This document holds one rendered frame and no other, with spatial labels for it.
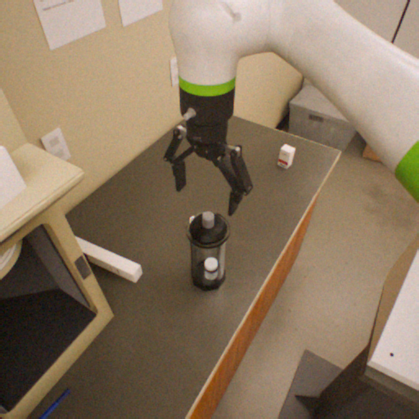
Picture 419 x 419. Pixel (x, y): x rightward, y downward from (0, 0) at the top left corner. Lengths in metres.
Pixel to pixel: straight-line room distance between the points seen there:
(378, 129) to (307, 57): 0.14
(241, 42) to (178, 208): 0.75
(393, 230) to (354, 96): 2.23
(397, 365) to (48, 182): 0.83
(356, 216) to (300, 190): 1.37
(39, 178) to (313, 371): 1.68
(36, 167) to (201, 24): 0.28
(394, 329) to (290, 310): 1.16
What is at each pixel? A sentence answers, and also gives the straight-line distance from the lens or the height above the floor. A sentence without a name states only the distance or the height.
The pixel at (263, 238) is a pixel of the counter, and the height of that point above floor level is 0.94.
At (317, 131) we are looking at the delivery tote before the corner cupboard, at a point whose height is 0.13.
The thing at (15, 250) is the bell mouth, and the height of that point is 1.33.
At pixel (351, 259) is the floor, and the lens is 2.33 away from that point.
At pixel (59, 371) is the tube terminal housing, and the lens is 0.92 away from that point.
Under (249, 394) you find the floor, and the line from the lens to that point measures 1.84.
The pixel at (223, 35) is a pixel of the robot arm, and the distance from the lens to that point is 0.48.
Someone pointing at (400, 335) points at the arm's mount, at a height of 1.02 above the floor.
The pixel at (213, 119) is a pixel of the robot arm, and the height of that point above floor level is 1.49.
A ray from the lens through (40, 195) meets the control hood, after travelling 0.44.
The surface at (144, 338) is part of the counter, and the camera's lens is 0.92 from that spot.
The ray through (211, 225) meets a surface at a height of 1.19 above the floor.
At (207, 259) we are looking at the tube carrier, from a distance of 0.83.
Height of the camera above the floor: 1.79
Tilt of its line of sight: 48 degrees down
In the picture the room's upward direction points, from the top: straight up
